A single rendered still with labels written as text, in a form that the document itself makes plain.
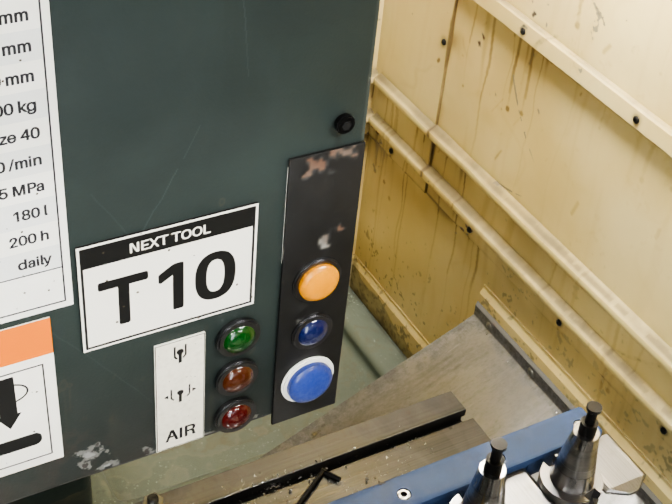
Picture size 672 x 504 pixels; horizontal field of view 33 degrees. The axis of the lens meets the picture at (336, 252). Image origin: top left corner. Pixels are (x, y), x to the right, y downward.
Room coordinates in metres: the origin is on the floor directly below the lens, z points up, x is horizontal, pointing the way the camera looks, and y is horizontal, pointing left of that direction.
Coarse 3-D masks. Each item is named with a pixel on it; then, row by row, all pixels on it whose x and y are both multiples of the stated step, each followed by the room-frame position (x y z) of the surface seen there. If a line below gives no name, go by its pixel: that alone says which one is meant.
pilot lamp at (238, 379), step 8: (240, 368) 0.47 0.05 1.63; (248, 368) 0.47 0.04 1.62; (232, 376) 0.47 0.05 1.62; (240, 376) 0.47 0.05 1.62; (248, 376) 0.47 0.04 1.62; (224, 384) 0.46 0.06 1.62; (232, 384) 0.47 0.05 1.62; (240, 384) 0.47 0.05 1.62; (248, 384) 0.47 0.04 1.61; (232, 392) 0.47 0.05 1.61
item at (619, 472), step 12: (600, 444) 0.82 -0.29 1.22; (612, 444) 0.82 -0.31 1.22; (600, 456) 0.81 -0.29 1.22; (612, 456) 0.81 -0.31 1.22; (624, 456) 0.81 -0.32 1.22; (600, 468) 0.79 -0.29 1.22; (612, 468) 0.79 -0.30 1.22; (624, 468) 0.79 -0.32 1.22; (636, 468) 0.80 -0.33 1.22; (612, 480) 0.78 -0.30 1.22; (624, 480) 0.78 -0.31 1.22; (636, 480) 0.78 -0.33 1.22; (612, 492) 0.76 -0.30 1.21; (624, 492) 0.76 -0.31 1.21; (636, 492) 0.77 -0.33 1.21
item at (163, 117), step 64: (64, 0) 0.43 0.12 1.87; (128, 0) 0.44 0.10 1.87; (192, 0) 0.46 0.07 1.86; (256, 0) 0.48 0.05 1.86; (320, 0) 0.49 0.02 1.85; (64, 64) 0.43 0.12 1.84; (128, 64) 0.44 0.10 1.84; (192, 64) 0.46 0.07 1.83; (256, 64) 0.48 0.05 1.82; (320, 64) 0.50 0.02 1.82; (64, 128) 0.43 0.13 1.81; (128, 128) 0.44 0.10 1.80; (192, 128) 0.46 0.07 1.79; (256, 128) 0.48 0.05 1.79; (320, 128) 0.50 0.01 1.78; (128, 192) 0.44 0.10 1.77; (192, 192) 0.46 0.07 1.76; (256, 192) 0.48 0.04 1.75; (256, 256) 0.48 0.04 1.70; (64, 320) 0.42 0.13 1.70; (256, 320) 0.48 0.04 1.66; (64, 384) 0.42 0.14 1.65; (128, 384) 0.44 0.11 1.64; (256, 384) 0.48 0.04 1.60; (64, 448) 0.42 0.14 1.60; (128, 448) 0.44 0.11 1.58
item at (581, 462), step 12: (576, 432) 0.76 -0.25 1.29; (564, 444) 0.77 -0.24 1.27; (576, 444) 0.76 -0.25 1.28; (588, 444) 0.75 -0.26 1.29; (564, 456) 0.76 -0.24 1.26; (576, 456) 0.75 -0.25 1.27; (588, 456) 0.75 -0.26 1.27; (552, 468) 0.77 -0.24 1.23; (564, 468) 0.75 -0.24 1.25; (576, 468) 0.75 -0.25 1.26; (588, 468) 0.75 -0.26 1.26; (552, 480) 0.76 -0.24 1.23; (564, 480) 0.75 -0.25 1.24; (576, 480) 0.75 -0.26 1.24; (588, 480) 0.75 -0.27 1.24; (564, 492) 0.75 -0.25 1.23; (576, 492) 0.74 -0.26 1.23
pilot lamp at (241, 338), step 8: (240, 328) 0.47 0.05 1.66; (248, 328) 0.47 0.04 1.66; (232, 336) 0.47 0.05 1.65; (240, 336) 0.47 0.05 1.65; (248, 336) 0.47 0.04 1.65; (224, 344) 0.47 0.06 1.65; (232, 344) 0.47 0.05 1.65; (240, 344) 0.47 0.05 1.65; (248, 344) 0.47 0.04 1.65; (232, 352) 0.47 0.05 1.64
